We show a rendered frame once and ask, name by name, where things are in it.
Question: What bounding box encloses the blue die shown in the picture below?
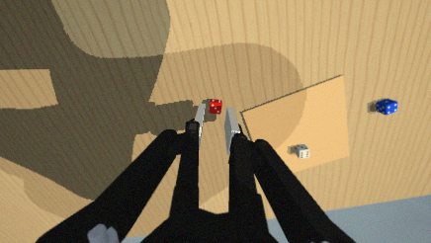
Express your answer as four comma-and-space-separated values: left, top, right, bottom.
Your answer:
376, 99, 397, 115

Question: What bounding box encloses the red die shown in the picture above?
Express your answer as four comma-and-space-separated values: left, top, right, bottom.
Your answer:
210, 99, 222, 115

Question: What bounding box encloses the grey die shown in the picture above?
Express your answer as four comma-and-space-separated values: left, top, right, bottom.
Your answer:
295, 144, 309, 159

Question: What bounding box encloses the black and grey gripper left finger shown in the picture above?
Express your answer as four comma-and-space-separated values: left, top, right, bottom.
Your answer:
35, 103, 206, 243

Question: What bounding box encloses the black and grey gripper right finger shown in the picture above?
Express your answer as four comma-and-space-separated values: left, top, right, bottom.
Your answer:
224, 107, 356, 243

